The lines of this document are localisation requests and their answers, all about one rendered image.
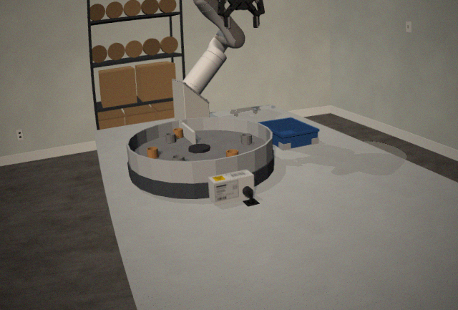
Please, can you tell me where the grey metal ring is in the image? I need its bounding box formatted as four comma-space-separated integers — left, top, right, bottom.
172, 155, 185, 161
241, 133, 252, 145
165, 132, 176, 143

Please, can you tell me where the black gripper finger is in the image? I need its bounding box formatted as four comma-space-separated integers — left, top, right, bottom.
245, 0, 265, 28
218, 0, 241, 29

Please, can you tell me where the blue crate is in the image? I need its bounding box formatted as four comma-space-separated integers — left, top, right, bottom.
259, 117, 320, 150

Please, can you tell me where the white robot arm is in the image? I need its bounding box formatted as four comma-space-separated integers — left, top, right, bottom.
183, 0, 245, 94

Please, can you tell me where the bronze ring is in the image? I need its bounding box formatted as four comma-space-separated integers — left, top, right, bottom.
226, 149, 238, 157
173, 128, 183, 138
147, 147, 159, 159

